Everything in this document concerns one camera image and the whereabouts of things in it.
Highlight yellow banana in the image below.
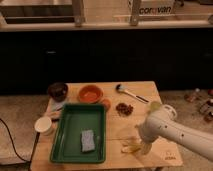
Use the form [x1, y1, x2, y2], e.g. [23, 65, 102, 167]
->
[121, 138, 141, 153]

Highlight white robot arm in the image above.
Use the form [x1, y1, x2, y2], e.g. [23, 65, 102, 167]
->
[138, 105, 213, 162]

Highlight red bowl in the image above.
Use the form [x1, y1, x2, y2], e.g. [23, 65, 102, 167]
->
[78, 85, 103, 104]

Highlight light green cup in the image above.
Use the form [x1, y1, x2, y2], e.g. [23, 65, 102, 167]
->
[149, 101, 162, 112]

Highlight bunch of dark grapes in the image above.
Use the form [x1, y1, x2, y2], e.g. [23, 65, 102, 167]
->
[116, 103, 133, 116]

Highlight blue grey sponge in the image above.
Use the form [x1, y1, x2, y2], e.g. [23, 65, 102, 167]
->
[81, 130, 95, 152]

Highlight small red tomato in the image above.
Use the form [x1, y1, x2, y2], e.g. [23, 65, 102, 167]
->
[101, 98, 111, 111]

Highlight green plastic tray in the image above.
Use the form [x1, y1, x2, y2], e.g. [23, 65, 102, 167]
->
[50, 104, 106, 164]

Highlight white cup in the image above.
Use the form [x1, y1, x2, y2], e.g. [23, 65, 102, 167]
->
[34, 116, 53, 135]

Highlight white corovan box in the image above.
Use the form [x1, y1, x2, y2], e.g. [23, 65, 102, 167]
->
[139, 0, 174, 15]

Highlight black cable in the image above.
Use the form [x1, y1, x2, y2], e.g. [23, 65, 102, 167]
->
[0, 118, 41, 164]

